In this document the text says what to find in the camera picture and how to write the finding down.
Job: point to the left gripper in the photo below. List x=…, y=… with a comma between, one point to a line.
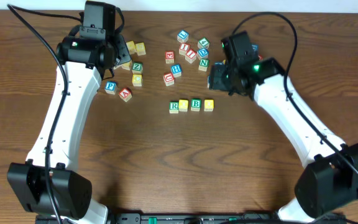
x=123, y=50

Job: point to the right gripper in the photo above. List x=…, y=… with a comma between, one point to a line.
x=217, y=78

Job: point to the yellow O block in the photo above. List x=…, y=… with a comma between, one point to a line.
x=208, y=105

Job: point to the green B block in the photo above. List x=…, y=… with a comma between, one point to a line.
x=195, y=104

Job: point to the green R block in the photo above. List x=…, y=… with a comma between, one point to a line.
x=173, y=107

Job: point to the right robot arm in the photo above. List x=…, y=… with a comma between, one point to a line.
x=330, y=176

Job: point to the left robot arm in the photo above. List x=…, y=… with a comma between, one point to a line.
x=47, y=182

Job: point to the yellow block beside L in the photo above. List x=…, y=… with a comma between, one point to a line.
x=127, y=66

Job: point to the green Z block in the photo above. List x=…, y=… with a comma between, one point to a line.
x=137, y=68

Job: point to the green N block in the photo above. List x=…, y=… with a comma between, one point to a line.
x=203, y=64

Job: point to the blue D block centre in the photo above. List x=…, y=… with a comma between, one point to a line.
x=202, y=53

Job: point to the blue d block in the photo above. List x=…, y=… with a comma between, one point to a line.
x=255, y=47
x=202, y=53

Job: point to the blue P block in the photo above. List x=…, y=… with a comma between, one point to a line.
x=111, y=88

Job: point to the red I block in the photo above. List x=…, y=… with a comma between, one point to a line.
x=190, y=56

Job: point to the green 4 block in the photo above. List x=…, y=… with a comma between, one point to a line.
x=203, y=43

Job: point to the red A block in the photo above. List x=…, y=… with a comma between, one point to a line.
x=125, y=94

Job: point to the blue D block right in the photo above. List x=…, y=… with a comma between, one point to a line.
x=255, y=47

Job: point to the red E block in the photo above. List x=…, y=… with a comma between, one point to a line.
x=169, y=57

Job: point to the blue H block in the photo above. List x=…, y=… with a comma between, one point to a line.
x=176, y=70

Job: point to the red H block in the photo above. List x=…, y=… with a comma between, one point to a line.
x=184, y=47

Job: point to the red U block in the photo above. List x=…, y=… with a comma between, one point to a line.
x=169, y=79

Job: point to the blue L block top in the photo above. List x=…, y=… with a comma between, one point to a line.
x=182, y=36

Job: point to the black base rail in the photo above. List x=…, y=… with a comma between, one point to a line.
x=136, y=218

